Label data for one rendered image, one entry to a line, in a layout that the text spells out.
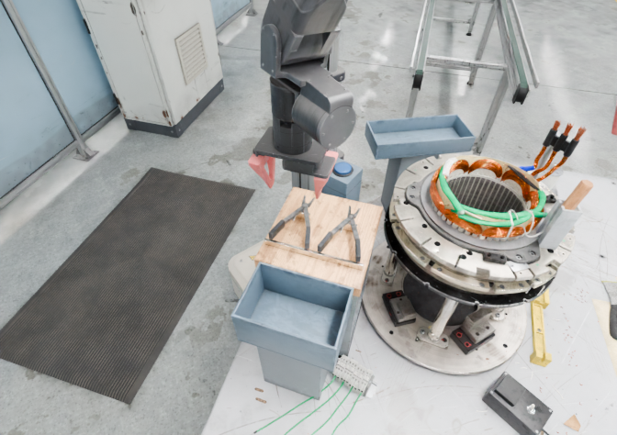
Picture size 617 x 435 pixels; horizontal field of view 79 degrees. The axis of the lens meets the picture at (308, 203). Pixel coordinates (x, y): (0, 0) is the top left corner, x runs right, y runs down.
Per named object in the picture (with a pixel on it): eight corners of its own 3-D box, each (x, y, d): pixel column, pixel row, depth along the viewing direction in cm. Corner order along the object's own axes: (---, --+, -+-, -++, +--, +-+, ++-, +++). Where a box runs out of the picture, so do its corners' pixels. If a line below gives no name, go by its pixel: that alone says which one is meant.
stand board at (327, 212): (359, 297, 62) (360, 289, 60) (254, 267, 66) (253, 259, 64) (381, 215, 75) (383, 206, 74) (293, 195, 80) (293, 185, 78)
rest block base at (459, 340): (449, 335, 82) (452, 331, 81) (476, 319, 85) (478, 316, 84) (465, 355, 79) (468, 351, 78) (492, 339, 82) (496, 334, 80)
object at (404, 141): (432, 192, 118) (457, 113, 98) (445, 217, 111) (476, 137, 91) (356, 199, 116) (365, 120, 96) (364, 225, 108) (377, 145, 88)
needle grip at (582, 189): (572, 215, 58) (597, 185, 53) (563, 215, 57) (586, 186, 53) (566, 207, 59) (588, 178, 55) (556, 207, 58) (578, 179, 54)
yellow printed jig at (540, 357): (548, 368, 79) (555, 362, 77) (529, 362, 80) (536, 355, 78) (545, 286, 94) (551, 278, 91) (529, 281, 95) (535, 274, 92)
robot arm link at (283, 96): (297, 56, 50) (260, 68, 48) (328, 76, 46) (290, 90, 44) (297, 102, 55) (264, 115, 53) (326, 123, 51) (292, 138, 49)
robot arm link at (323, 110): (319, 13, 47) (260, 20, 43) (383, 44, 41) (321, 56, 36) (309, 101, 55) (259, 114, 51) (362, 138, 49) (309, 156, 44)
